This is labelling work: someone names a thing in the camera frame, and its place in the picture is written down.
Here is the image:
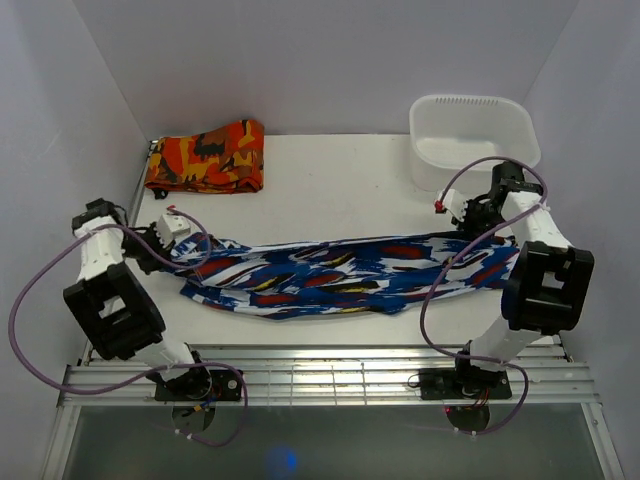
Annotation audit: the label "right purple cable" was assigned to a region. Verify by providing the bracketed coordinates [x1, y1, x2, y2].
[399, 156, 551, 437]

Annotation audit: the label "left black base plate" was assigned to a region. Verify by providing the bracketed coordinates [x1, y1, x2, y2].
[153, 368, 242, 402]

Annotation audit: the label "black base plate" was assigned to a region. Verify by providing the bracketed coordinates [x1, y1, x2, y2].
[418, 368, 512, 400]
[153, 368, 242, 402]

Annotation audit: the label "blue white patterned trousers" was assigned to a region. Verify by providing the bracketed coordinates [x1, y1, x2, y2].
[171, 232, 519, 320]

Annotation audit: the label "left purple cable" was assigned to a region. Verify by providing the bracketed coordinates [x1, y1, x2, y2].
[7, 208, 249, 448]

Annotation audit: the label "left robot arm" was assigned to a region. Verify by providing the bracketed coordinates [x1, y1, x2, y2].
[63, 198, 213, 400]

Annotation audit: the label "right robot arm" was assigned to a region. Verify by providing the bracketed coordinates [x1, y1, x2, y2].
[445, 161, 595, 397]

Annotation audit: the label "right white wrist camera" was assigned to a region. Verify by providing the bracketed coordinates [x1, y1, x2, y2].
[434, 189, 468, 220]

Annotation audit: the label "purple cable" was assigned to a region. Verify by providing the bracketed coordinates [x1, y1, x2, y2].
[7, 208, 249, 448]
[399, 156, 551, 437]

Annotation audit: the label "aluminium rail frame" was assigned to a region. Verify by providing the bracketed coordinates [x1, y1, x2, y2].
[41, 339, 624, 479]

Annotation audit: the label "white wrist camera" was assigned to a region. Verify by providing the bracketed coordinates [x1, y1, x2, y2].
[154, 213, 191, 248]
[434, 189, 468, 220]

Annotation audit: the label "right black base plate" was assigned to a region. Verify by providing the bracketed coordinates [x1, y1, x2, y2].
[418, 368, 512, 400]

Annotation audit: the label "orange camouflage folded trousers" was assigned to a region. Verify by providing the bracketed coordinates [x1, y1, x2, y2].
[144, 119, 265, 194]

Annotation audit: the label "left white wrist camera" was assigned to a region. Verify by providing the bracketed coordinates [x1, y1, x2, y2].
[154, 213, 191, 248]

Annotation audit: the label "white plastic basin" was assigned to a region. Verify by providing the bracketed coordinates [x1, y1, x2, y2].
[409, 94, 541, 192]

